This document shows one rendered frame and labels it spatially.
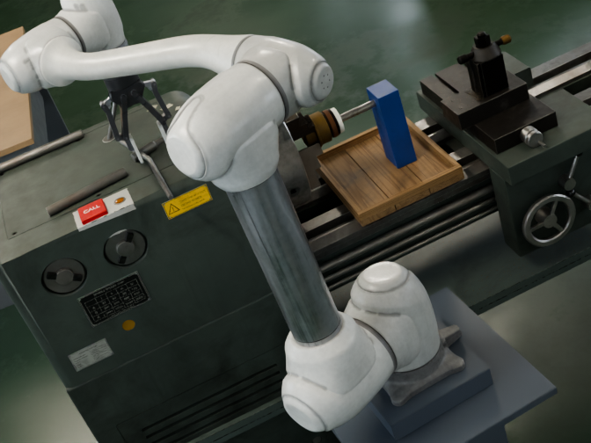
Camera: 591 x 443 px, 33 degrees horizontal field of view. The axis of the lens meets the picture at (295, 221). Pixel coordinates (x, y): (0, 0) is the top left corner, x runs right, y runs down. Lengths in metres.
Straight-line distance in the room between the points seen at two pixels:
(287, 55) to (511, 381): 0.90
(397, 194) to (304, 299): 0.77
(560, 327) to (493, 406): 1.25
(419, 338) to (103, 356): 0.78
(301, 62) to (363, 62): 3.52
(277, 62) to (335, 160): 1.12
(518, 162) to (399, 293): 0.64
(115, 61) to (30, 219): 0.54
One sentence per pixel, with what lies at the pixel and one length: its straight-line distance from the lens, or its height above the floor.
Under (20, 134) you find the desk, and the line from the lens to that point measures 4.14.
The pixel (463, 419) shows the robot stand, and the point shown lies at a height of 0.75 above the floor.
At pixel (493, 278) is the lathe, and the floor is 0.54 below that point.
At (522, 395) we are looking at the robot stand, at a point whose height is 0.75.
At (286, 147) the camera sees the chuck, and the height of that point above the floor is 1.15.
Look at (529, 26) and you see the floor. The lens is 5.15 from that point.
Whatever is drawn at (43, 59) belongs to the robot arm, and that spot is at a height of 1.64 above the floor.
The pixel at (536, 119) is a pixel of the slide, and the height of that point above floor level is 0.97.
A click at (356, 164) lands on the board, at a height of 0.88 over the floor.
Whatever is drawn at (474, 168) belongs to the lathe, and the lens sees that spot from 2.64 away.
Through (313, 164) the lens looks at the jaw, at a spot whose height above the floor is 1.02.
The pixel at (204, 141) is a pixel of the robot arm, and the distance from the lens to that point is 1.60.
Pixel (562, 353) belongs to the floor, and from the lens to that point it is 3.29.
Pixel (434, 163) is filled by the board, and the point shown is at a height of 0.89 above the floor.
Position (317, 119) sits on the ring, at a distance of 2.53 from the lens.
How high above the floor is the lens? 2.35
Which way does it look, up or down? 34 degrees down
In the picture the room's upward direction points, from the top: 20 degrees counter-clockwise
